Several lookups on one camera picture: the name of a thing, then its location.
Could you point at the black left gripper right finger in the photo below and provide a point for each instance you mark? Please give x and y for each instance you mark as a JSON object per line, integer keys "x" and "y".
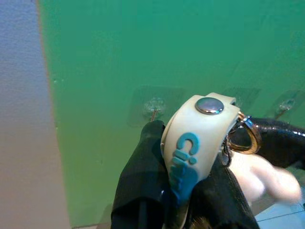
{"x": 219, "y": 198}

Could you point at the clear adhesive metal hook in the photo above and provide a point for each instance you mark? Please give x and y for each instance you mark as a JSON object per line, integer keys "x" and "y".
{"x": 153, "y": 108}
{"x": 286, "y": 105}
{"x": 250, "y": 94}

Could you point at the green wall board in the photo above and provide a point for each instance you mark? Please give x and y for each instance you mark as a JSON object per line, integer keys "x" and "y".
{"x": 119, "y": 47}

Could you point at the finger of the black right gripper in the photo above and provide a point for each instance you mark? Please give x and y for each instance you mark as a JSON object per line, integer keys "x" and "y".
{"x": 278, "y": 140}

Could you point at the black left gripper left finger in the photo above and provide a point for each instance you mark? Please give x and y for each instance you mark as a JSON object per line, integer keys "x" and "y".
{"x": 138, "y": 171}

